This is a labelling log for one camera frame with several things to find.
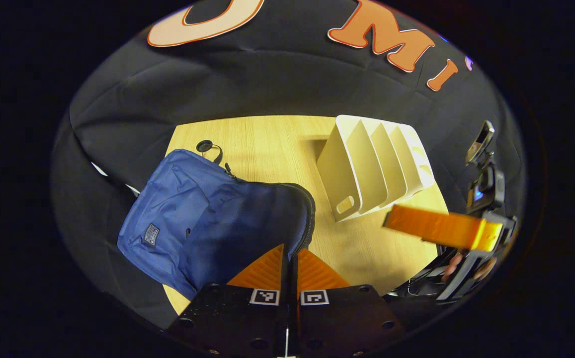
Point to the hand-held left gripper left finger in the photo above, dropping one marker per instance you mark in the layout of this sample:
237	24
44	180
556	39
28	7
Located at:
284	283

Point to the white bookshelf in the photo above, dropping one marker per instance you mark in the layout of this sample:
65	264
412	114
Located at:
362	169

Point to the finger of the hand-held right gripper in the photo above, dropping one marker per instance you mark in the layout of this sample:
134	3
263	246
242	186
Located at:
441	226

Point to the blue schoolbag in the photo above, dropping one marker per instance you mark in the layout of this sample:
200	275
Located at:
193	219

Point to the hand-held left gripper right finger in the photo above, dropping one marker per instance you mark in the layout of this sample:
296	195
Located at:
297	323

